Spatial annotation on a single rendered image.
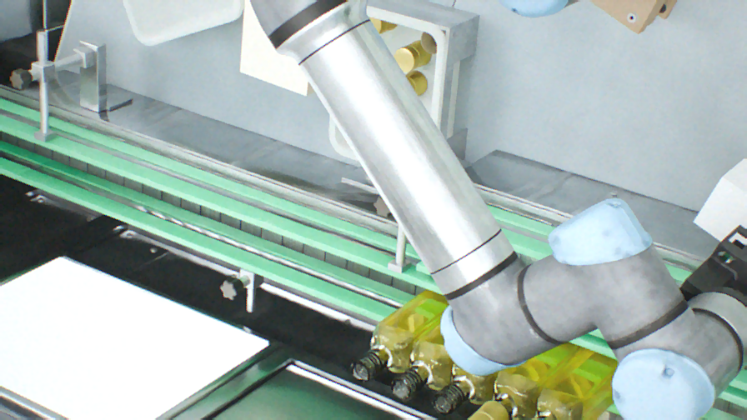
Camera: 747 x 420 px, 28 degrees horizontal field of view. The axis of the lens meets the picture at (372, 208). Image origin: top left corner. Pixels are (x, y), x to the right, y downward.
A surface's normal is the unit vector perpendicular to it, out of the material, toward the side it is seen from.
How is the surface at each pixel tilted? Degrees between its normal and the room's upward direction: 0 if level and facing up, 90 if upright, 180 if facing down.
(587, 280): 4
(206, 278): 90
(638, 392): 0
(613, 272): 29
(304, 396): 90
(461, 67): 90
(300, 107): 0
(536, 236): 90
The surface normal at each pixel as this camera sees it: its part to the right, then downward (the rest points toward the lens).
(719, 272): 0.36, -0.74
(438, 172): 0.37, -0.19
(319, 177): 0.07, -0.90
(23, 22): 0.83, 0.29
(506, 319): -0.66, 0.07
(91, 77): -0.55, 0.33
